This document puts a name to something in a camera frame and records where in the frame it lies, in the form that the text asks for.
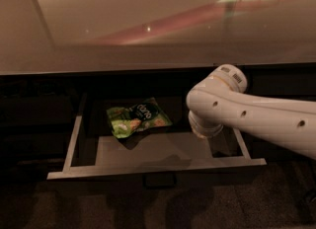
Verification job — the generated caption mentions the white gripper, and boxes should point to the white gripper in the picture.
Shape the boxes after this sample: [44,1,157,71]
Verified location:
[188,112,223,138]

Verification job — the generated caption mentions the dark grey drawer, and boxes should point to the dark grey drawer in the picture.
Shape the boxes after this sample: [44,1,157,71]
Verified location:
[47,94,267,189]

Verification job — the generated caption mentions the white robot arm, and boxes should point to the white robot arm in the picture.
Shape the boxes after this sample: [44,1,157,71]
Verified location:
[187,64,316,159]

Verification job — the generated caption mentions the green snack bag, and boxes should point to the green snack bag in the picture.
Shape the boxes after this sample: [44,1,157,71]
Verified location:
[106,98,173,139]

